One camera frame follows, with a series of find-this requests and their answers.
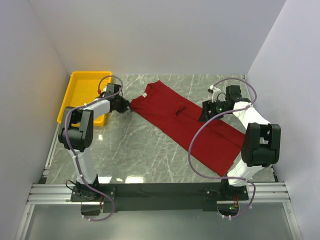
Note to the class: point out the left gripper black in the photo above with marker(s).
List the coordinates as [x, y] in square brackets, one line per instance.
[124, 104]

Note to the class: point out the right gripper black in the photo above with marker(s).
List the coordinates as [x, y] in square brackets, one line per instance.
[206, 111]

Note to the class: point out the red t shirt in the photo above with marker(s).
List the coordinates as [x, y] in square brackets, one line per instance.
[218, 144]

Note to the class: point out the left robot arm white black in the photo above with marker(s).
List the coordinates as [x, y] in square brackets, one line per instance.
[76, 133]

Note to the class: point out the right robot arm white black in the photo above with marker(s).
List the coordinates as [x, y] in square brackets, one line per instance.
[261, 145]

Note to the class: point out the yellow plastic tray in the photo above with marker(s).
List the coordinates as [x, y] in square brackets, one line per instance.
[83, 88]

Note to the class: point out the black base beam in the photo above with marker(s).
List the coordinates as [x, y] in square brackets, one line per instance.
[160, 196]

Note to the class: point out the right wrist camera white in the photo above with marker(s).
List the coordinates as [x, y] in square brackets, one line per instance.
[214, 91]

